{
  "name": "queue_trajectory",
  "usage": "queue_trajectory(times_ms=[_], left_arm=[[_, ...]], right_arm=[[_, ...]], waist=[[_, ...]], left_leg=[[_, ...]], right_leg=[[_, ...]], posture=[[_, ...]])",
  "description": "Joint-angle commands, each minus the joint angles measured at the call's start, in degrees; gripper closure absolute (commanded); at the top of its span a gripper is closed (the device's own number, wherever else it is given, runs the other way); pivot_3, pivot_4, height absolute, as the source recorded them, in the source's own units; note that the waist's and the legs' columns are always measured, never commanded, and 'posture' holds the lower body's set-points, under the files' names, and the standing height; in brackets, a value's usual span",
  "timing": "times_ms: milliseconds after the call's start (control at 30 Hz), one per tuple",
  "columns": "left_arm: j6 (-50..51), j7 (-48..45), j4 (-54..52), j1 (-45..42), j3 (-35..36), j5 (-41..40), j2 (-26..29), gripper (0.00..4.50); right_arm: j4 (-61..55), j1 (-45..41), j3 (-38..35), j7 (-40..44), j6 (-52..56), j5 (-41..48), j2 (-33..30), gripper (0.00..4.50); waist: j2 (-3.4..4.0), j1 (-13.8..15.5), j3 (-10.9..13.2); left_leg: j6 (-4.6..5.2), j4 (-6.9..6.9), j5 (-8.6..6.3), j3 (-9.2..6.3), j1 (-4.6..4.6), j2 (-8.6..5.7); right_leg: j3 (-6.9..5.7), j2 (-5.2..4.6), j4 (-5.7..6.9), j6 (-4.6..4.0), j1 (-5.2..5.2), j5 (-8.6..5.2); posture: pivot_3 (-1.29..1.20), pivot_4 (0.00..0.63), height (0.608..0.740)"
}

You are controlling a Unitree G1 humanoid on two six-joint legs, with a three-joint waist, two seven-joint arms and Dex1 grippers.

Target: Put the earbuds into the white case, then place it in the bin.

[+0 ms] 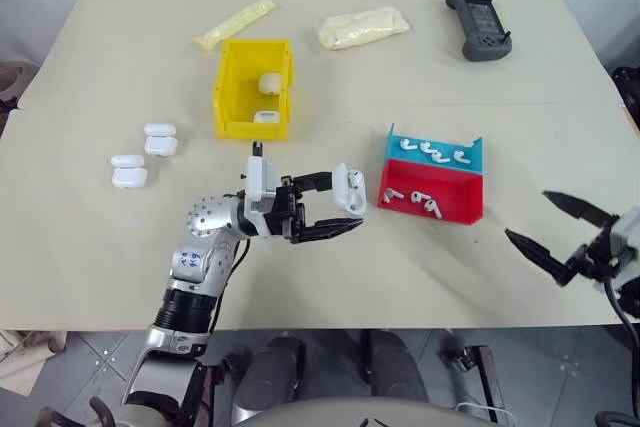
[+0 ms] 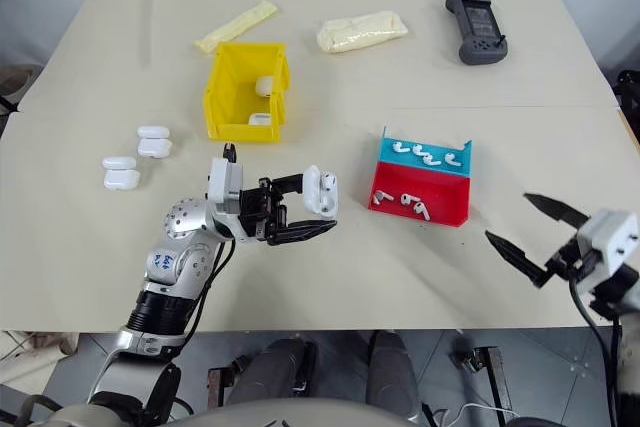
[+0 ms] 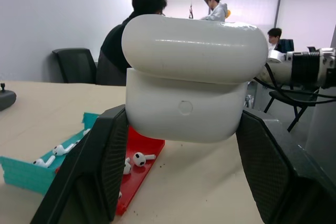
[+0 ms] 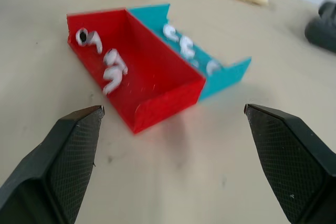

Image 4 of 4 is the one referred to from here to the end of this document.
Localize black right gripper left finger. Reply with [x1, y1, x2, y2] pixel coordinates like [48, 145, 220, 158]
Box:
[0, 105, 105, 224]

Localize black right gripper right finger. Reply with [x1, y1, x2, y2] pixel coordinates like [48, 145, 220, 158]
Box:
[243, 103, 336, 224]

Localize white earbud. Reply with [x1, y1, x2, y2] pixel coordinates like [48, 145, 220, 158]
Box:
[102, 67, 124, 96]
[206, 60, 222, 76]
[179, 37, 196, 61]
[75, 28, 103, 54]
[103, 48, 129, 76]
[162, 24, 180, 42]

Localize blue plastic tray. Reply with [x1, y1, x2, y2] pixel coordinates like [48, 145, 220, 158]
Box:
[128, 4, 253, 102]

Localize red plastic tray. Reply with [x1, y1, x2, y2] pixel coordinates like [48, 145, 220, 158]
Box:
[66, 8, 207, 134]

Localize dark grey robot gripper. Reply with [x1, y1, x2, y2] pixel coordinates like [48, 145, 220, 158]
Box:
[304, 0, 336, 53]

